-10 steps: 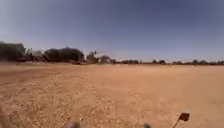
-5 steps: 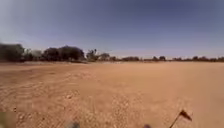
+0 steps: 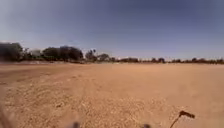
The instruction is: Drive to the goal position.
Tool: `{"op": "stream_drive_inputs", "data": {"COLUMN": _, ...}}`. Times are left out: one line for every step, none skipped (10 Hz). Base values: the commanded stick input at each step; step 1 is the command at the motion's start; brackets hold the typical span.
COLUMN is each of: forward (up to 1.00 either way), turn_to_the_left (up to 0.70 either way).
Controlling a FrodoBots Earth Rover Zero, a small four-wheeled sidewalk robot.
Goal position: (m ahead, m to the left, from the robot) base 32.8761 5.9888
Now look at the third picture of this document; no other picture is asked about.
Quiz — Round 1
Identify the row of trees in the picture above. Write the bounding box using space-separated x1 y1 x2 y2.
0 41 224 65

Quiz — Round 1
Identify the brown dirt ground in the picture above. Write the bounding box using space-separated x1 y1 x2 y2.
0 61 224 128

